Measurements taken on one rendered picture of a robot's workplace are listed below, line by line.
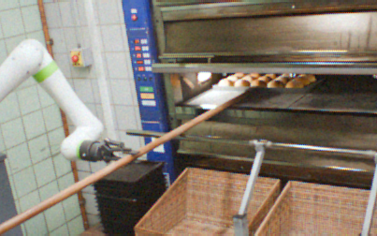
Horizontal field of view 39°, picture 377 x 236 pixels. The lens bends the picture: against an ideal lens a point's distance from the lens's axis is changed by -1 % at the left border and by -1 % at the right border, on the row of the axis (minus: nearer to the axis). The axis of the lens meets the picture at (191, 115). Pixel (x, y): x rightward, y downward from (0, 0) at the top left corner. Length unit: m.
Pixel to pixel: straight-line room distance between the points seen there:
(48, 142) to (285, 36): 1.68
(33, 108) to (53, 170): 0.43
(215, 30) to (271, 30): 0.30
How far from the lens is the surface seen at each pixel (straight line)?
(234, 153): 2.72
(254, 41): 2.50
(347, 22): 2.34
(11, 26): 3.27
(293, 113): 2.51
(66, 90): 2.41
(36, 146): 3.39
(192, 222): 2.91
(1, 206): 2.57
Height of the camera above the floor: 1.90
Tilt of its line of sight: 16 degrees down
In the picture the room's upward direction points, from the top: 8 degrees counter-clockwise
